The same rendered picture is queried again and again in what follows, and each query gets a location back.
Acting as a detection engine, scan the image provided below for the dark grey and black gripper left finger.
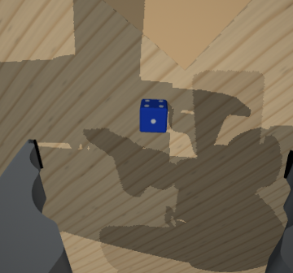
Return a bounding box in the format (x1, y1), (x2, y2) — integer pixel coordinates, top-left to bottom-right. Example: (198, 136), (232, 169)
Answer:
(0, 139), (72, 273)

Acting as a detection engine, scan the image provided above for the tan square mat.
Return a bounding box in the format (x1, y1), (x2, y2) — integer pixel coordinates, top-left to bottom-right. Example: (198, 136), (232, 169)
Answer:
(103, 0), (251, 70)

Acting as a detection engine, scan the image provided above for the blue die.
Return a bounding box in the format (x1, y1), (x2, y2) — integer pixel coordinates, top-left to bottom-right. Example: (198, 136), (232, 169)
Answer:
(140, 99), (168, 133)

